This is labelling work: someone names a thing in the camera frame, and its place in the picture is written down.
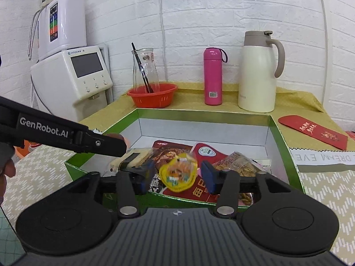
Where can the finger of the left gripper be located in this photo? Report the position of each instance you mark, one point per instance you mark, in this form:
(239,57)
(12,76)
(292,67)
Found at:
(105,145)

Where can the dark red snack packet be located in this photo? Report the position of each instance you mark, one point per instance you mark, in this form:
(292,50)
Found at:
(165,151)

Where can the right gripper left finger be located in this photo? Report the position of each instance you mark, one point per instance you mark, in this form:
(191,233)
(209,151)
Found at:
(130,183)

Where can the glass carafe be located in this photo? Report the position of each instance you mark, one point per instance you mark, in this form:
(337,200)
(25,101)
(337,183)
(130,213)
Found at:
(148,61)

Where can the chevron patterned table mat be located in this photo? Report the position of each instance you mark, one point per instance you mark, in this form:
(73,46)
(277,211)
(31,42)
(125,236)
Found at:
(326,175)

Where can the yellow tablecloth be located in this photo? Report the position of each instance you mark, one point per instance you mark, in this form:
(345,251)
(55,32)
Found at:
(190,96)

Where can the black straw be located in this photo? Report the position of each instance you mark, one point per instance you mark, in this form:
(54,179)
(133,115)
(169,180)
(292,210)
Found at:
(141,68)

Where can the pink thermos bottle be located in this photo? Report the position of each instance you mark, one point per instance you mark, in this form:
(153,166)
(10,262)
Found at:
(213,59)

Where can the chocolate ball candy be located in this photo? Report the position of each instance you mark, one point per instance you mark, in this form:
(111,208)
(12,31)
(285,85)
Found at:
(119,136)

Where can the yellow jelly cup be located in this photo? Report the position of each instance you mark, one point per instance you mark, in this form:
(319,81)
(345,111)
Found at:
(180,173)

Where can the left human hand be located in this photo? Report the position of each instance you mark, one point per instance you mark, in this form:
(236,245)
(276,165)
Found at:
(8,169)

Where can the white thermos jug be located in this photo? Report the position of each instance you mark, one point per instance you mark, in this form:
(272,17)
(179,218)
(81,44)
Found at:
(262,62)

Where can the white water dispenser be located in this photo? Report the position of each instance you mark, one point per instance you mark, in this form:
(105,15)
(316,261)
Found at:
(73,84)

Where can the white water purifier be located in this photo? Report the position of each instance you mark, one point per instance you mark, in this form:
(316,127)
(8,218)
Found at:
(58,26)

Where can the red plastic basket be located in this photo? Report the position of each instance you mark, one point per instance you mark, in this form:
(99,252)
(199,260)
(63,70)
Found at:
(157,100)

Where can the red envelope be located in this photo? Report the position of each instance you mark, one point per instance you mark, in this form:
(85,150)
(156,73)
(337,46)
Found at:
(315,131)

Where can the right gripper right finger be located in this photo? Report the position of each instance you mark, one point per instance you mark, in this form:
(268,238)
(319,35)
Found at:
(227,202)

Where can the orange peanut snack bag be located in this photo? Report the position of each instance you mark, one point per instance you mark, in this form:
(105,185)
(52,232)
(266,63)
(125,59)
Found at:
(236,162)

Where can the green cardboard box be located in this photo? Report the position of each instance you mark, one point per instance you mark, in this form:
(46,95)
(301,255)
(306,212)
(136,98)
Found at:
(254,135)

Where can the red nut mix packet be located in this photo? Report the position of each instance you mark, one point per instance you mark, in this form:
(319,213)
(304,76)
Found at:
(198,192)

